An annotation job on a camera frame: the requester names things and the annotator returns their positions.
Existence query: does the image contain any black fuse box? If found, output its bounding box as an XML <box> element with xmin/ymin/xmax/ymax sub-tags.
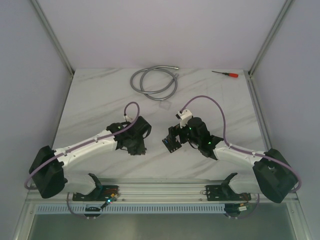
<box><xmin>162</xmin><ymin>137</ymin><xmax>182</xmax><ymax>153</ymax></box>

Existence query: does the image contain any clear plastic fuse box cover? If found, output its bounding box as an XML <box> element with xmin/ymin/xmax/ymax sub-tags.
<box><xmin>159</xmin><ymin>100</ymin><xmax>172</xmax><ymax>111</ymax></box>

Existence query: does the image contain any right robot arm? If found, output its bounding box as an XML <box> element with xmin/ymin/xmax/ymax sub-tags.
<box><xmin>162</xmin><ymin>117</ymin><xmax>299</xmax><ymax>203</ymax></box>

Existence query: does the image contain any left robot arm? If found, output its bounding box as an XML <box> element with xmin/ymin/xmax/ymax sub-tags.
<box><xmin>29</xmin><ymin>116</ymin><xmax>152</xmax><ymax>201</ymax></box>

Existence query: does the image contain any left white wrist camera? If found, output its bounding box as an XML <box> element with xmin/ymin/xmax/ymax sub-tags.
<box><xmin>124</xmin><ymin>114</ymin><xmax>134</xmax><ymax>123</ymax></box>

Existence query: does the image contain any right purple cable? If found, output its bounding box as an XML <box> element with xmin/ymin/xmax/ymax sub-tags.
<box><xmin>180</xmin><ymin>95</ymin><xmax>303</xmax><ymax>220</ymax></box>

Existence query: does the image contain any grey coiled metal hose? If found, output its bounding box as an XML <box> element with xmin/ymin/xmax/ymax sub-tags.
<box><xmin>129</xmin><ymin>65</ymin><xmax>180</xmax><ymax>102</ymax></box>

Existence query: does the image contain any aluminium rail frame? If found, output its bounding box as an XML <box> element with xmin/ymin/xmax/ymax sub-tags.
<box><xmin>24</xmin><ymin>177</ymin><xmax>300</xmax><ymax>207</ymax></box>

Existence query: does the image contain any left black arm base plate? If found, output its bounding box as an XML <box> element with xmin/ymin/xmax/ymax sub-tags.
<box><xmin>72</xmin><ymin>185</ymin><xmax>119</xmax><ymax>202</ymax></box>

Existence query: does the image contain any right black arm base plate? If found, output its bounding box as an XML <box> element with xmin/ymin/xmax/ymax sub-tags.
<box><xmin>205</xmin><ymin>185</ymin><xmax>252</xmax><ymax>202</ymax></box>

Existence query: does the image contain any red handled screwdriver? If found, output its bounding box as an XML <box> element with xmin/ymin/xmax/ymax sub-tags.
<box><xmin>212</xmin><ymin>71</ymin><xmax>239</xmax><ymax>78</ymax></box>

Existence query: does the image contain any perforated cable duct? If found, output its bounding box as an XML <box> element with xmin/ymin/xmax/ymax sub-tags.
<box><xmin>34</xmin><ymin>204</ymin><xmax>251</xmax><ymax>215</ymax></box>

